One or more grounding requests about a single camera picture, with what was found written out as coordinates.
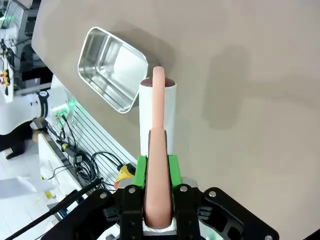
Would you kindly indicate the rectangular steel tin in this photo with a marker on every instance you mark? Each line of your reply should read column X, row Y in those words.
column 112, row 72

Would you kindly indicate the black power adapter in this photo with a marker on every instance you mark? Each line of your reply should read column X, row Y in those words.
column 72, row 152

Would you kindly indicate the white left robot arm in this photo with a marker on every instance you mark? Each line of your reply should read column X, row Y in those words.
column 20, row 115

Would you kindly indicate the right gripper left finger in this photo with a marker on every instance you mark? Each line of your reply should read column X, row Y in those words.
column 130, row 212

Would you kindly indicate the grey equipment rack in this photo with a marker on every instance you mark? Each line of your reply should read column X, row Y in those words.
column 20, row 15

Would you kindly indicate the red silicone spatula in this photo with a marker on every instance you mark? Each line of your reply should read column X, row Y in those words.
column 157, row 175

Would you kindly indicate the aluminium slotted base plate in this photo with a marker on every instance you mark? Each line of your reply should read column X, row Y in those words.
column 100, row 140

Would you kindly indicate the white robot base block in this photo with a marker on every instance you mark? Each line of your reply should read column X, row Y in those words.
column 61, row 100

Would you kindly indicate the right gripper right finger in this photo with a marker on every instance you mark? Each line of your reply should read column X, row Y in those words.
column 186, row 212

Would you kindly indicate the yellow emergency stop button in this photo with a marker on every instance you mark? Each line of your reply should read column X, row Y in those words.
column 126, row 173

